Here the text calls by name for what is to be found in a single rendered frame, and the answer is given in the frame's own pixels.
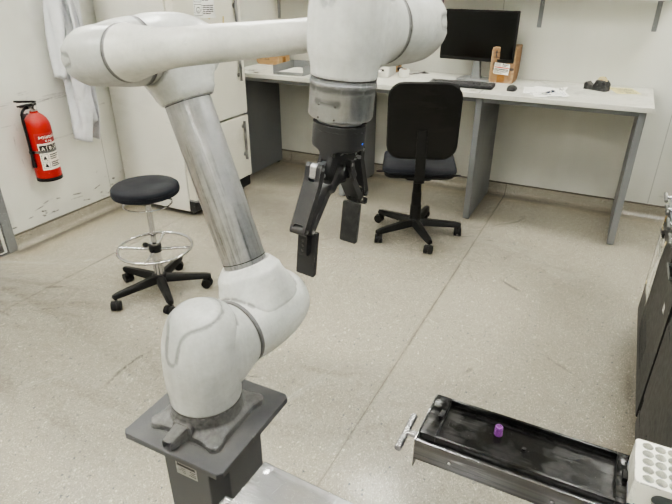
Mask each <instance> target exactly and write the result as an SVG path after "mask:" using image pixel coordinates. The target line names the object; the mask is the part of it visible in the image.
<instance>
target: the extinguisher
mask: <svg viewBox="0 0 672 504"><path fill-rule="evenodd" d="M13 103H29V104H24V105H19V106H16V107H17V108H23V107H24V108H23V109H22V110H21V114H20V116H21V121H22V125H23V129H24V132H25V136H26V140H27V144H28V148H29V154H30V155H31V160H32V166H33V168H34V170H35V173H36V178H37V181H39V182H52V181H56V180H59V179H61V178H63V173H62V170H61V166H60V162H59V157H58V153H57V148H56V145H55V141H54V136H53V132H52V128H51V125H50V122H49V120H48V119H47V117H45V116H44V115H43V114H41V113H39V112H38V110H37V106H36V105H37V104H36V101H33V100H30V101H13ZM27 109H30V111H29V114H28V113H26V114H24V111H25V110H27Z"/></svg>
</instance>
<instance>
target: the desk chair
mask: <svg viewBox="0 0 672 504"><path fill-rule="evenodd" d="M462 103H463V93H462V91H461V89H460V87H458V86H457V85H456V84H454V83H449V82H406V81H405V82H399V83H397V84H395V85H394V86H393V87H392V88H391V90H390V91H389V95H388V112H387V138H386V146H387V151H385V153H384V160H383V167H382V170H377V172H384V174H385V176H387V177H390V178H402V179H406V180H410V181H413V191H412V199H411V204H410V215H407V214H402V213H398V212H394V211H389V210H385V209H379V210H378V213H379V214H376V215H375V217H374V220H375V222H376V223H380V222H381V221H383V220H384V216H387V217H389V218H392V219H395V220H398V221H399V222H396V223H393V224H390V225H387V226H384V227H381V228H379V229H377V230H376V231H375V233H376V234H375V240H374V242H377V241H379V243H382V234H384V233H388V232H392V231H397V230H401V229H405V228H409V227H413V228H414V229H415V231H416V232H417V233H418V234H419V235H420V237H421V238H422V239H423V240H424V241H425V242H426V243H427V244H428V245H427V244H425V245H424V248H423V253H426V254H427V252H428V254H430V255H431V254H432V252H433V246H432V245H430V244H432V238H431V237H430V235H429V234H428V232H427V231H426V229H425V228H424V226H432V227H452V228H454V233H453V235H456V234H458V236H461V229H462V227H461V223H460V222H456V221H448V220H439V219H431V218H427V217H429V215H430V212H429V206H424V207H423V208H422V209H421V194H422V192H421V185H422V184H424V181H431V180H450V179H452V178H454V177H461V175H455V174H456V173H457V168H456V164H455V160H454V156H453V154H454V153H455V152H456V149H457V145H458V137H459V128H460V120H461V111H462Z"/></svg>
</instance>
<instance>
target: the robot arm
mask: <svg viewBox="0 0 672 504"><path fill-rule="evenodd" d="M446 34H447V10H446V8H445V6H444V4H443V2H442V1H441V0H309V7H308V17H305V18H293V19H278V20H263V21H248V22H233V23H218V24H208V23H207V22H205V21H203V20H201V19H199V18H197V17H195V16H192V15H189V14H185V13H179V12H145V13H139V14H135V15H129V16H121V17H116V18H112V19H108V20H104V21H101V22H98V23H95V24H90V25H85V26H82V27H79V28H76V29H74V30H73V31H72V32H70V33H69V34H68V35H67V36H66V38H65V39H64V41H63V43H62V45H61V47H60V51H61V61H62V64H63V66H64V67H65V68H66V71H67V73H68V74H70V75H71V76H72V77H73V78H75V79H76V80H78V81H80V82H82V83H84V84H86V85H89V86H96V87H111V86H112V87H140V86H144V87H145V88H146V89H147V90H148V92H149V93H150V94H151V95H152V96H153V98H154V99H155V101H156V102H157V103H158V104H159V105H160V106H161V107H162V108H165V110H166V112H167V115H168V118H169V121H170V123H171V126H172V129H173V131H174V134H175V137H176V140H177V142H178V145H179V148H180V150H181V153H182V156H183V159H184V161H185V164H186V167H187V170H188V172H189V175H190V178H191V180H192V183H193V186H194V189H195V191H196V194H197V197H198V199H199V202H200V205H201V208H202V210H203V213H204V216H205V219H206V221H207V224H208V227H209V229H210V232H211V235H212V238H213V240H214V243H215V246H216V248H217V251H218V254H219V257H220V259H221V262H222V265H223V269H222V271H221V273H220V276H219V279H218V286H219V299H217V298H213V297H196V298H191V299H188V300H186V301H184V302H182V303H180V304H179V305H178V306H177V307H175V308H174V309H173V310H172V311H171V312H170V314H169V315H168V317H167V320H166V322H165V325H164V328H163V332H162V338H161V360H162V368H163V375H164V380H165V385H166V389H167V392H168V395H169V399H170V404H169V405H168V406H167V407H166V408H165V409H164V410H162V411H161V412H159V413H158V414H156V415H154V416H153V417H152V419H151V424H152V427H153V428H155V429H161V430H166V431H168V434H167V435H166V436H165V438H164V439H163V441H162V444H163V447H165V449H166V450H168V451H173V450H174V449H176V448H177V447H179V446H180V445H182V444H183V443H184V442H186V441H187V440H189V441H191V442H193V443H195V444H198V445H200V446H202V447H203V448H205V449H206V450H207V451H208V452H209V453H211V454H215V453H218V452H220V451H221V450H222V449H223V446H224V444H225V442H226V441H227V439H228V438H229V437H230V436H231V435H232V434H233V433H234V432H235V430H236V429H237V428H238V427H239V426H240V425H241V424H242V423H243V422H244V421H245V419H246V418H247V417H248V416H249V415H250V414H251V413H252V412H253V411H254V410H255V409H256V408H258V407H260V406H261V405H262V404H263V396H262V395H261V394H260V393H255V392H249V391H246V390H243V389H242V381H243V380H244V379H245V378H246V376H247V375H248V373H249V372H250V370H251V369H252V367H253V366H254V364H255V363H256V362H257V361H258V360H259V359H260V358H262V357H264V356H265V355H267V354H269V353H270V352H271V351H273V350H274V349H276V348H277V347H278V346H279V345H281V344H282V343H283V342H284V341H286V340H287V339H288V338H289V337H290V336H291V335H292V334H293V333H294V332H295V331H296V330H297V329H298V327H299V326H300V325H301V323H302V322H303V320H304V318H305V316H306V314H307V312H308V309H309V305H310V297H309V292H308V290H307V287H306V285H305V283H304V282H303V281H302V279H301V278H300V277H299V276H297V275H296V274H295V273H293V272H292V271H290V270H288V269H285V268H284V266H283V265H282V264H281V262H280V260H279V259H277V258H276V257H274V256H273V255H271V254H269V253H265V251H264V248H263V246H262V243H261V240H260V237H259V234H258V231H257V228H256V225H255V222H254V219H253V216H252V214H251V211H250V208H249V205H248V202H247V199H246V196H245V193H244V190H243V187H242V185H241V182H240V179H239V176H238V173H237V170H236V167H235V164H234V161H233V158H232V155H231V153H230V150H229V147H228V144H227V141H226V138H225V135H224V132H223V129H222V126H221V124H220V121H219V118H218V115H217V112H216V109H215V106H214V103H213V100H212V97H211V95H210V94H212V93H213V92H214V87H215V82H214V72H215V70H216V69H217V67H218V65H219V63H223V62H232V61H241V60H250V59H259V58H268V57H277V56H285V55H294V54H304V53H308V55H309V60H310V78H309V83H310V91H309V108H308V112H309V114H310V115H311V116H312V117H313V127H312V144H313V146H314V147H316V148H317V149H318V150H319V152H320V154H319V158H318V161H317V163H312V162H307V163H306V165H305V173H304V180H303V183H302V187H301V190H300V194H299V197H298V201H297V204H296V207H295V211H294V214H293V218H292V221H291V225H290V228H289V231H290V232H292V233H295V234H298V246H297V264H296V271H297V272H299V273H301V274H304V275H307V276H310V277H314V276H315V275H316V267H317V255H318V241H319V232H316V229H317V226H318V224H319V221H320V219H321V216H322V214H323V212H324V209H325V207H326V204H327V202H328V199H329V197H330V195H331V194H332V193H334V192H335V191H336V188H337V186H338V185H339V184H341V186H342V188H343V191H344V193H345V195H346V198H347V200H346V199H345V200H343V207H342V218H341V228H340V240H344V241H347V242H350V243H353V244H356V243H357V240H358V231H359V222H360V213H361V203H362V204H366V203H367V198H366V197H363V196H367V195H368V184H367V176H366V168H365V161H364V153H365V137H366V128H367V123H366V122H369V121H370V120H371V119H372V117H373V110H374V101H375V93H376V88H377V77H378V72H379V69H380V68H381V67H392V66H398V65H404V64H410V63H414V62H418V61H421V60H424V59H426V58H427V57H429V56H430V55H432V54H433V53H434V52H435V51H436V50H437V49H438V48H439V47H440V46H441V44H442V43H443V41H444V39H445V37H446ZM323 183H324V184H323ZM359 186H361V187H359Z"/></svg>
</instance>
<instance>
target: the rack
mask: <svg viewBox="0 0 672 504"><path fill-rule="evenodd" d="M627 471H628V481H627V484H628V495H626V503H630V504H633V503H634V504H672V449H671V448H668V447H665V446H662V445H658V444H655V443H652V442H649V441H645V440H642V439H636V440H635V443H634V446H633V449H632V452H631V455H630V458H629V465H628V466H627Z"/></svg>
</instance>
